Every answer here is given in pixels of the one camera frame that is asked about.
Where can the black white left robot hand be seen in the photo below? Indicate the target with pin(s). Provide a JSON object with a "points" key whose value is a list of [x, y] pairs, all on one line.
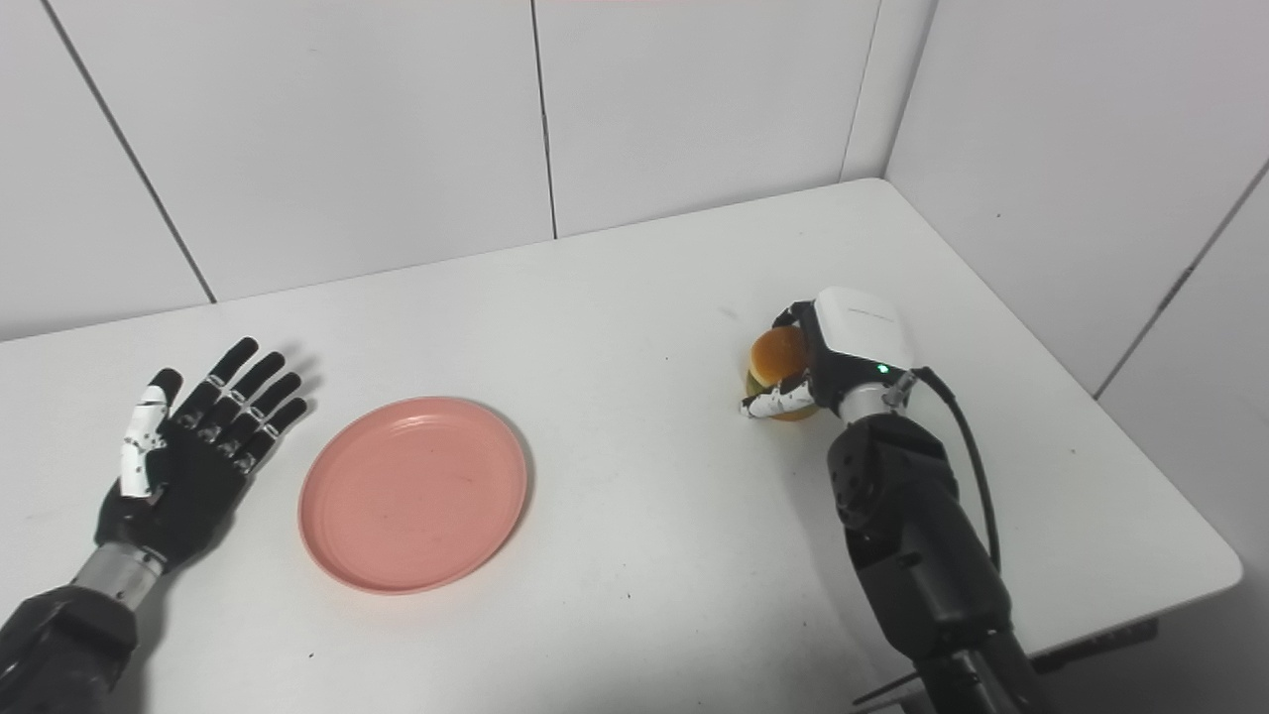
{"points": [[188, 476]]}

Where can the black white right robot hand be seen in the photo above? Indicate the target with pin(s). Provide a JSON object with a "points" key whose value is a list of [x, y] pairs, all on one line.
{"points": [[858, 332]]}

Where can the toy hamburger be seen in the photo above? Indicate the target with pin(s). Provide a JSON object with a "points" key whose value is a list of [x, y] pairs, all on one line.
{"points": [[776, 352]]}

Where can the pink round plate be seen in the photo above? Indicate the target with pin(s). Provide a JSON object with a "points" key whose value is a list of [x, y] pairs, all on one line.
{"points": [[413, 494]]}

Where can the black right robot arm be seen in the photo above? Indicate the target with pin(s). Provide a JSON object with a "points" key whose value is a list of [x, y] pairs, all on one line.
{"points": [[912, 535]]}

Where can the black table frame bar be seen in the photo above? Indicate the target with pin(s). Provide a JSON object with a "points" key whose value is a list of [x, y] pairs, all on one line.
{"points": [[1100, 645]]}

